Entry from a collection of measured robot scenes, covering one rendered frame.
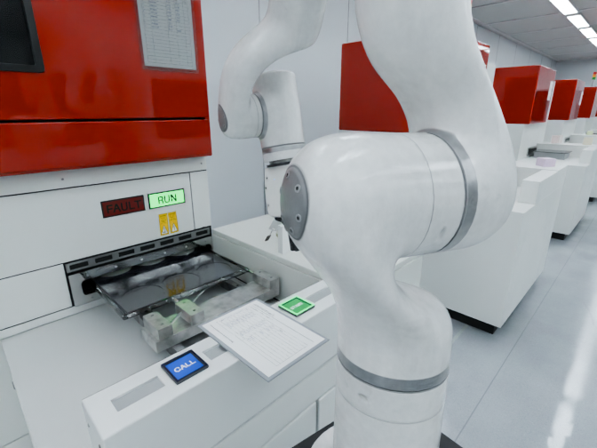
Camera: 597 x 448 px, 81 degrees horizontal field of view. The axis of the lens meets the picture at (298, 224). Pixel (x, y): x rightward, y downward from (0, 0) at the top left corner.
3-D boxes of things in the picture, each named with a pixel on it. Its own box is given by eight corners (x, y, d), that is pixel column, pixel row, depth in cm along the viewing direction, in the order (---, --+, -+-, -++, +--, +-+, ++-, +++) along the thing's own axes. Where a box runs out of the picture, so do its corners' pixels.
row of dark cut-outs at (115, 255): (66, 272, 94) (64, 264, 94) (209, 233, 124) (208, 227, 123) (67, 273, 94) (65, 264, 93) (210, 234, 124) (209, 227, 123)
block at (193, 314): (176, 313, 88) (174, 302, 87) (188, 308, 90) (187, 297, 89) (192, 325, 82) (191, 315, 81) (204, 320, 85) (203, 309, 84)
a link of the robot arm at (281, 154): (251, 151, 68) (254, 167, 68) (282, 144, 61) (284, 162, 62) (282, 148, 73) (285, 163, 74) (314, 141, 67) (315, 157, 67)
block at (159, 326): (144, 326, 82) (142, 315, 81) (157, 320, 84) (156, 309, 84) (159, 341, 77) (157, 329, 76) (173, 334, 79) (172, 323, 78)
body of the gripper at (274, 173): (253, 162, 69) (263, 218, 70) (289, 156, 61) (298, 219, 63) (282, 158, 74) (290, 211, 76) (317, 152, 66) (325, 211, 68)
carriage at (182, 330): (142, 338, 83) (140, 327, 82) (261, 285, 107) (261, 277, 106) (157, 354, 77) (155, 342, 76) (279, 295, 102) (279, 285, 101)
